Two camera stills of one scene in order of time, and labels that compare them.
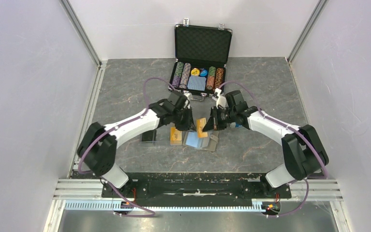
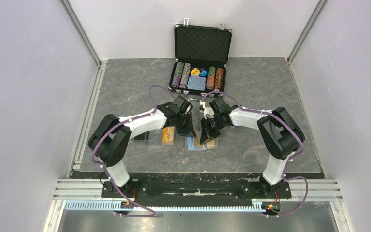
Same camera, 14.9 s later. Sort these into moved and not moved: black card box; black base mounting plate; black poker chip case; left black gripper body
Moved: black card box
Not moved: left black gripper body; black poker chip case; black base mounting plate
